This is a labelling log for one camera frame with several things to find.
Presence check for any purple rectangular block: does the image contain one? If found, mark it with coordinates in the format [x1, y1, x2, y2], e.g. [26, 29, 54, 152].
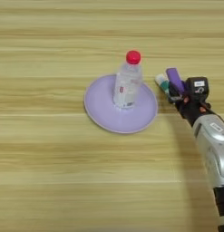
[165, 67, 186, 95]

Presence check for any small black box white label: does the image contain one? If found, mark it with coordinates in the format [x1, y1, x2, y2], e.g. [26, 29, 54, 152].
[185, 76, 210, 95]

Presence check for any clear bottle with red cap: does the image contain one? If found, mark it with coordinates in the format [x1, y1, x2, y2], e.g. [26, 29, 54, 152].
[112, 50, 144, 111]

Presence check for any lilac round plastic plate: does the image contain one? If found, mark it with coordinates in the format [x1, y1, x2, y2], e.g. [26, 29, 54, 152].
[83, 73, 159, 134]

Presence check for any white and teal glue stick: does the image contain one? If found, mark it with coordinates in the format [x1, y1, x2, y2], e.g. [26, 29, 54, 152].
[154, 72, 175, 102]

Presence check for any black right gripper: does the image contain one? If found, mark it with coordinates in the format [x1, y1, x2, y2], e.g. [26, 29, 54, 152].
[168, 81, 213, 127]

